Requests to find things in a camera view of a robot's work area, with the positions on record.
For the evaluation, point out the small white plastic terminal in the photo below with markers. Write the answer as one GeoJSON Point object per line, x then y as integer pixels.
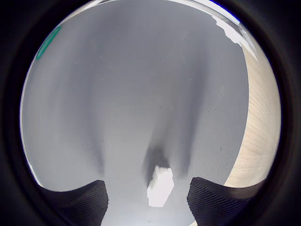
{"type": "Point", "coordinates": [161, 188]}

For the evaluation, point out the round green lid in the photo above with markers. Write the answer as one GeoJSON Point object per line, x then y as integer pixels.
{"type": "Point", "coordinates": [48, 43]}

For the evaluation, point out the dark grey mat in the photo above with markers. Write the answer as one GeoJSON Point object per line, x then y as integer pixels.
{"type": "Point", "coordinates": [117, 94]}

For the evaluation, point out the white masking tape patch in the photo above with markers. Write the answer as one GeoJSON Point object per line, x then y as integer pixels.
{"type": "Point", "coordinates": [231, 31]}

